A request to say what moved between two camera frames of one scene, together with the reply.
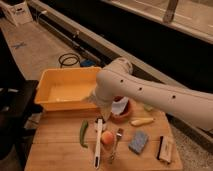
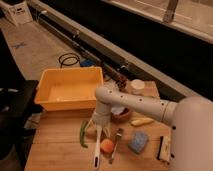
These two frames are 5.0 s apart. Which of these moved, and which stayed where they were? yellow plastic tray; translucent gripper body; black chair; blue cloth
Moved: translucent gripper body
Stayed: yellow plastic tray; blue cloth; black chair
